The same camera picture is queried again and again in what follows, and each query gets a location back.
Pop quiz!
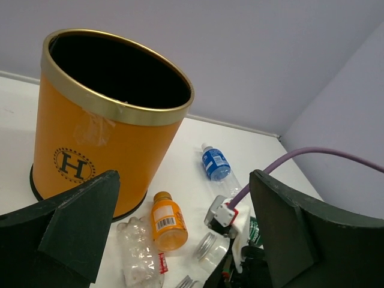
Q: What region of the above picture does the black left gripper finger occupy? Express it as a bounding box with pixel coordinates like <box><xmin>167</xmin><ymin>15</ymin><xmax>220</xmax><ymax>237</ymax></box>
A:
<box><xmin>1</xmin><ymin>170</ymin><xmax>120</xmax><ymax>287</ymax></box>

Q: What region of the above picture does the crushed clear red-label bottle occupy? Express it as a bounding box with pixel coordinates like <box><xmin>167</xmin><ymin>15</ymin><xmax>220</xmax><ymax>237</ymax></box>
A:
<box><xmin>116</xmin><ymin>217</ymin><xmax>164</xmax><ymax>287</ymax></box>

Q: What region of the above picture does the metal fork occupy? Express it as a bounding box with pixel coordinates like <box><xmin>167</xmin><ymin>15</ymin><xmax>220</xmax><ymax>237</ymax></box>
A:
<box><xmin>175</xmin><ymin>275</ymin><xmax>200</xmax><ymax>288</ymax></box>

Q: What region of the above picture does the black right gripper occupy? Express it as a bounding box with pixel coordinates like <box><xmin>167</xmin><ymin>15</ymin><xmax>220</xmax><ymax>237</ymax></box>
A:
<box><xmin>203</xmin><ymin>169</ymin><xmax>384</xmax><ymax>288</ymax></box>

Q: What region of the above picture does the orange juice plastic bottle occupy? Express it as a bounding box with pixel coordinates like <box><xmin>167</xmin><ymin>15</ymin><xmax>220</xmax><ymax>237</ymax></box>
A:
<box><xmin>151</xmin><ymin>191</ymin><xmax>188</xmax><ymax>252</ymax></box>

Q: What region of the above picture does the green label plastic bottle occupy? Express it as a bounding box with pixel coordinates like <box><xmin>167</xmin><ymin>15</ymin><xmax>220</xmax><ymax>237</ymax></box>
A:
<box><xmin>249</xmin><ymin>216</ymin><xmax>262</xmax><ymax>247</ymax></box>

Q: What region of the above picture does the clear jar with metal lid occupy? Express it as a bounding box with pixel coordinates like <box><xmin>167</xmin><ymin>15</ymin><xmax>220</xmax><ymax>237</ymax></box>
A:
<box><xmin>193</xmin><ymin>232</ymin><xmax>230</xmax><ymax>274</ymax></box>

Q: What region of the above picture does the orange bin with gold rim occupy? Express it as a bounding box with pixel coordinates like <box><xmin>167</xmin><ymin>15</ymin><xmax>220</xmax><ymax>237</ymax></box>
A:
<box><xmin>29</xmin><ymin>28</ymin><xmax>194</xmax><ymax>220</ymax></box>

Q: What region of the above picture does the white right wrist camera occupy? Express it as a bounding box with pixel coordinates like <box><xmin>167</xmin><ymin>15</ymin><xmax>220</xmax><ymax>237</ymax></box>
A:
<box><xmin>204</xmin><ymin>195</ymin><xmax>250</xmax><ymax>274</ymax></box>

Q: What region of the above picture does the blue label plastic bottle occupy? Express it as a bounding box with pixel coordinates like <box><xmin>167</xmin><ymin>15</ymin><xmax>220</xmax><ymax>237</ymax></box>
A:
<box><xmin>201</xmin><ymin>143</ymin><xmax>242</xmax><ymax>198</ymax></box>

